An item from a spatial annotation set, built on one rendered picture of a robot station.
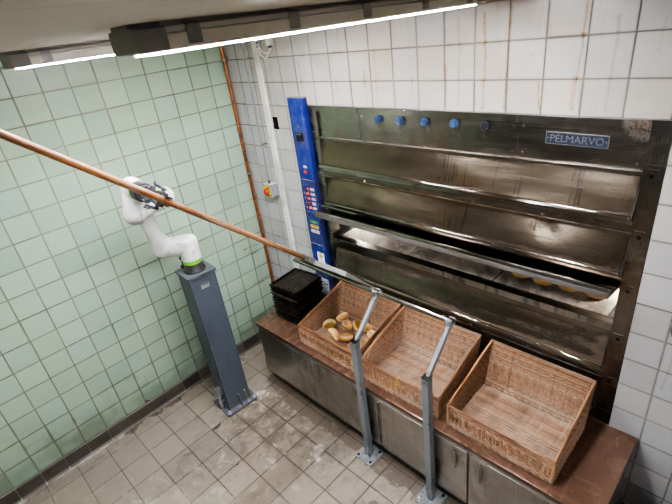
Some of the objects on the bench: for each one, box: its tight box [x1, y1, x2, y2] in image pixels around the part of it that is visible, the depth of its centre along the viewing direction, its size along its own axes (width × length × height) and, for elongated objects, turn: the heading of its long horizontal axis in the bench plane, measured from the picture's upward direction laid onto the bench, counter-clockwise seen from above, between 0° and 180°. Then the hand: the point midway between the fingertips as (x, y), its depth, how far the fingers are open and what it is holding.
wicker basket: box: [298, 281, 401, 372], centre depth 307 cm, size 49×56×28 cm
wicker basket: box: [362, 305, 482, 419], centre depth 269 cm, size 49×56×28 cm
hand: (164, 200), depth 194 cm, fingers closed on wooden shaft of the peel, 3 cm apart
